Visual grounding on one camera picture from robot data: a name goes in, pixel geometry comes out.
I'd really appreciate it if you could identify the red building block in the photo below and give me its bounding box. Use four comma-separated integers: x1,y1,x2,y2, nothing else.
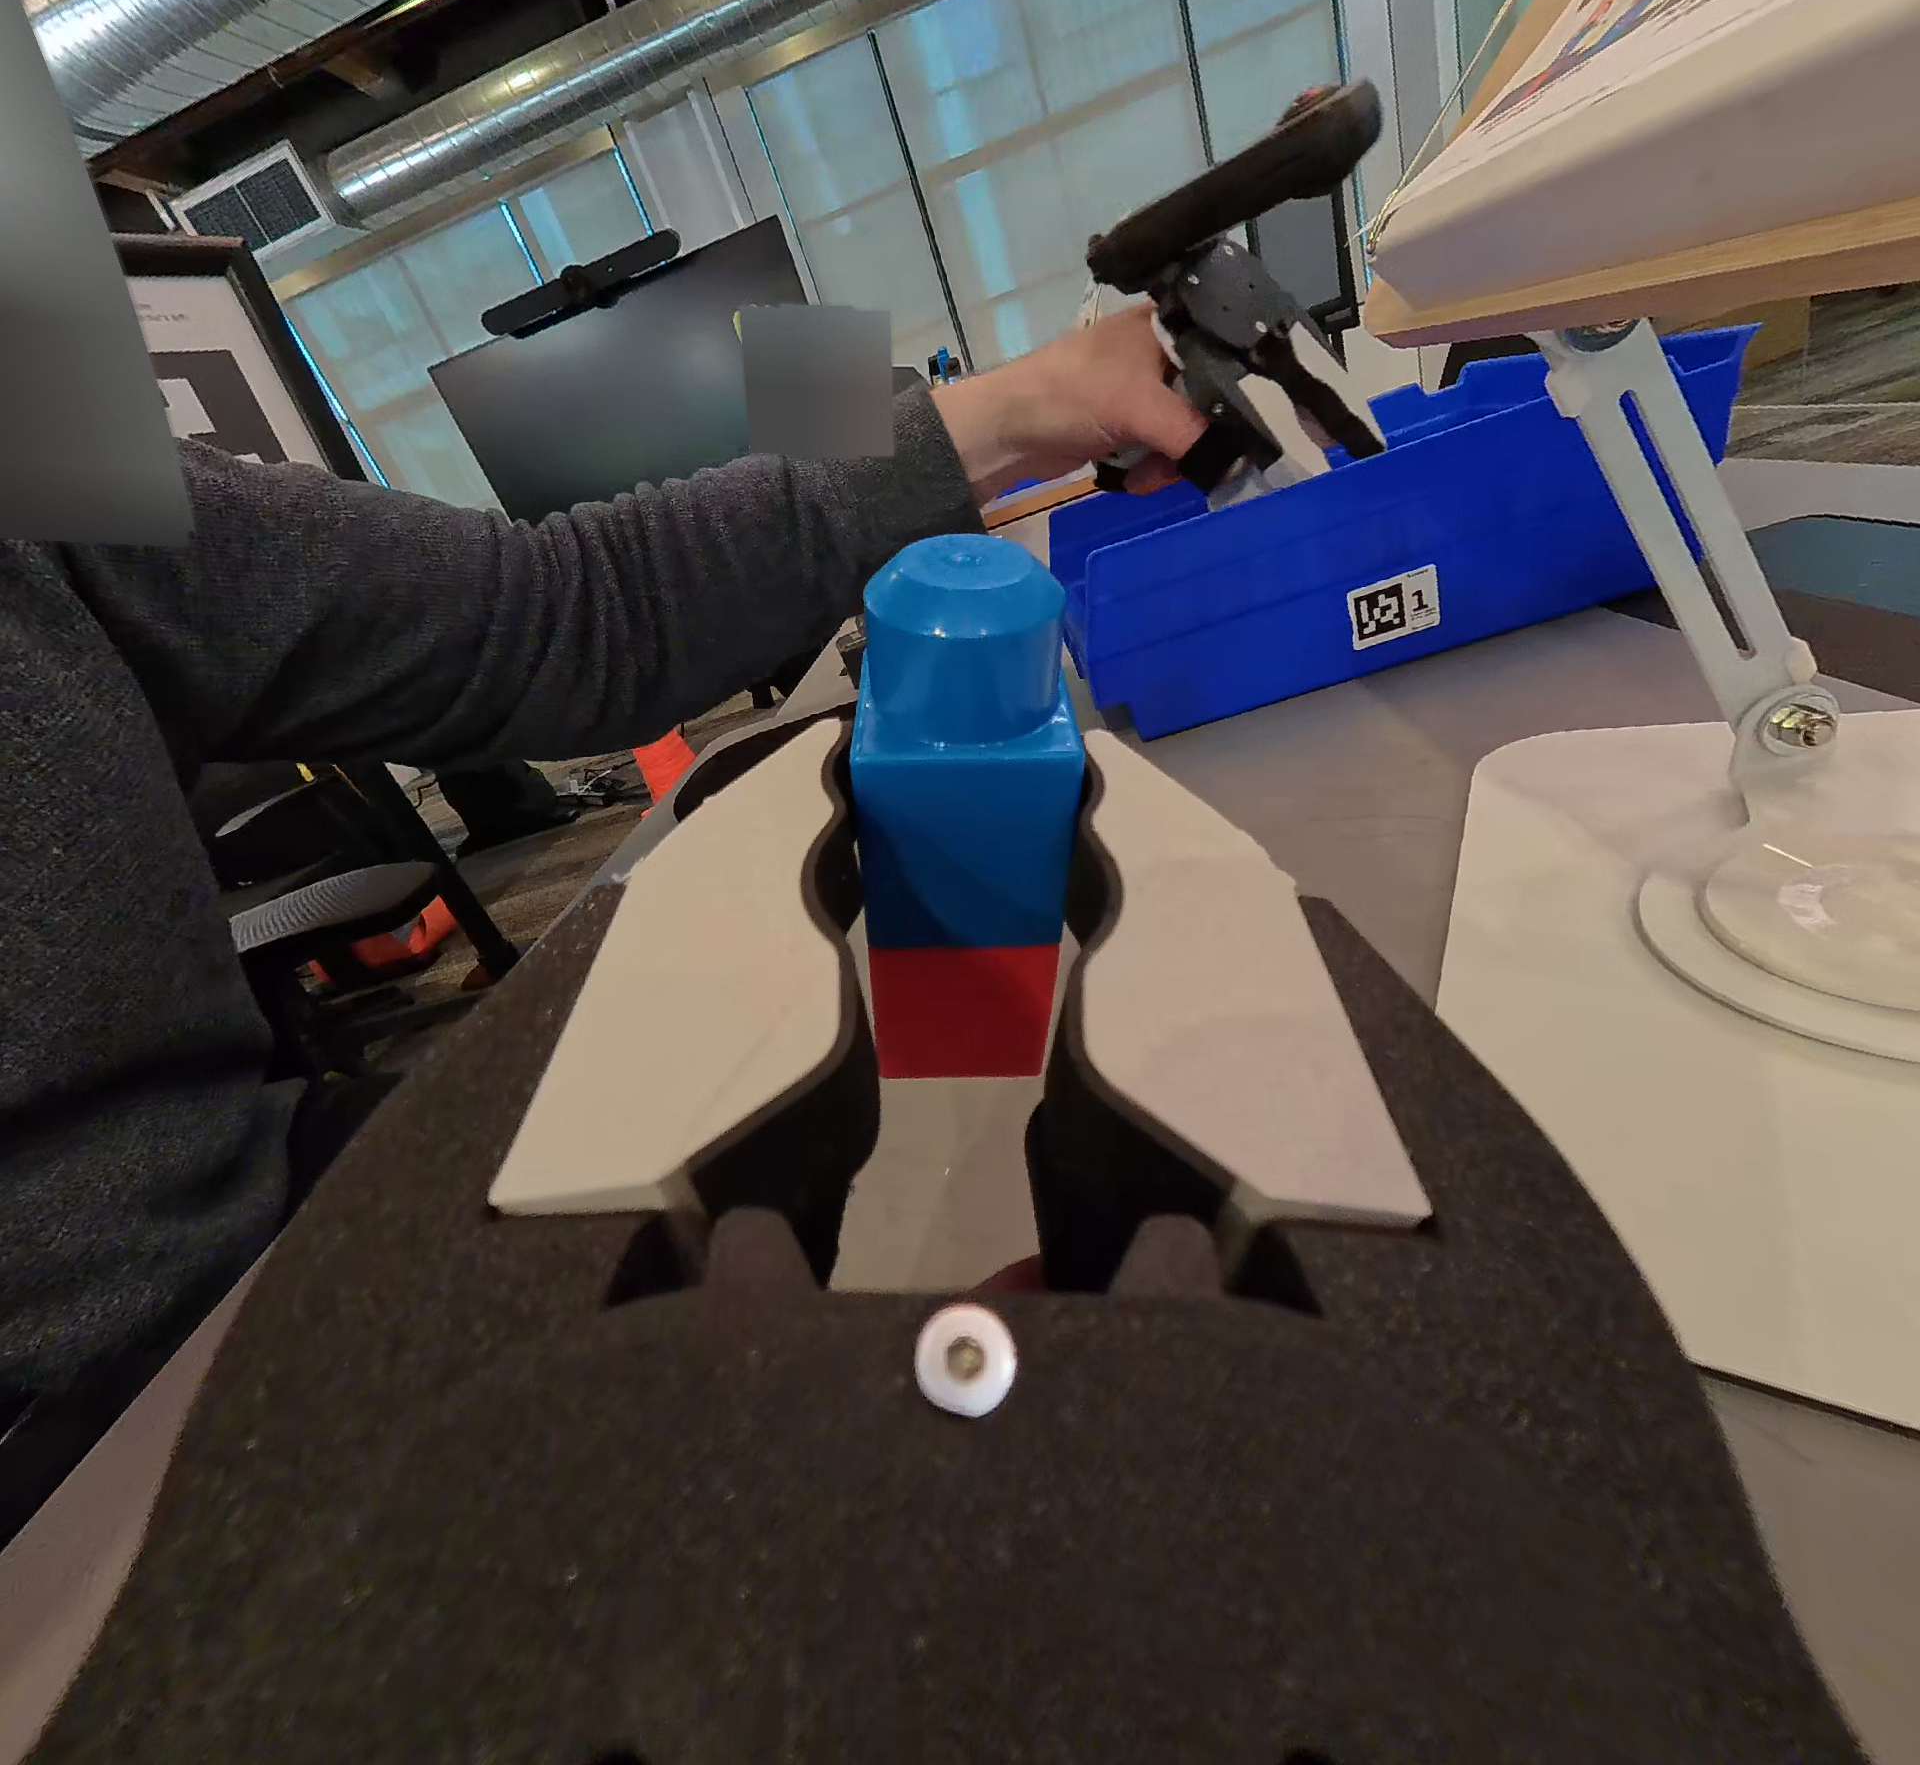
868,943,1064,1083

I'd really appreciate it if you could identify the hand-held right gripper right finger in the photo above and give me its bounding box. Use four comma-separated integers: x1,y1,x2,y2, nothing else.
1028,728,1439,1293

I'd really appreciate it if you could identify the black webcam bar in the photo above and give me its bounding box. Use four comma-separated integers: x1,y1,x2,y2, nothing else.
480,230,682,339

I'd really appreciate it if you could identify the grey desk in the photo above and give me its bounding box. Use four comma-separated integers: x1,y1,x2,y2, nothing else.
0,452,1920,1765

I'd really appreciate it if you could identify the ceiling air vent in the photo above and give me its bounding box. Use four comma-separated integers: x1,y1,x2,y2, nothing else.
169,137,329,262

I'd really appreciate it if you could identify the black office chair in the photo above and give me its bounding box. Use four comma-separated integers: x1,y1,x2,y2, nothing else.
210,757,525,1085

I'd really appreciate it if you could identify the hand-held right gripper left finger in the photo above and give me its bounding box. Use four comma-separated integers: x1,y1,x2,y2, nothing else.
486,721,885,1293

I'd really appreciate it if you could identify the person's left forearm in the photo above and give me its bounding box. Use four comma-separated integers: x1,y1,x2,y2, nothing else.
177,382,989,782

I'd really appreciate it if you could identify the dark screen on floor stand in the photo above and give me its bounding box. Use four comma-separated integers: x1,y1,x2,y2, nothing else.
1250,187,1362,339

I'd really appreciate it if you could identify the black monitor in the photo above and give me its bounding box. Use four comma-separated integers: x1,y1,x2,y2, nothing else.
426,215,819,525

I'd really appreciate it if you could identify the blue tagged plastic bin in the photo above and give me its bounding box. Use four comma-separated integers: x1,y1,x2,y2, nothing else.
1046,322,1760,744

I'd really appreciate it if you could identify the white base board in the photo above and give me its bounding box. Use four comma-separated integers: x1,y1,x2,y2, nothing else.
1433,708,1920,1440

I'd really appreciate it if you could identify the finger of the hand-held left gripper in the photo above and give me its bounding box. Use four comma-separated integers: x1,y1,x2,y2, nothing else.
1268,322,1391,466
1204,372,1340,511

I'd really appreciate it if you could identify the blue building block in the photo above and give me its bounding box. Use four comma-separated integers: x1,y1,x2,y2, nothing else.
848,537,1089,952

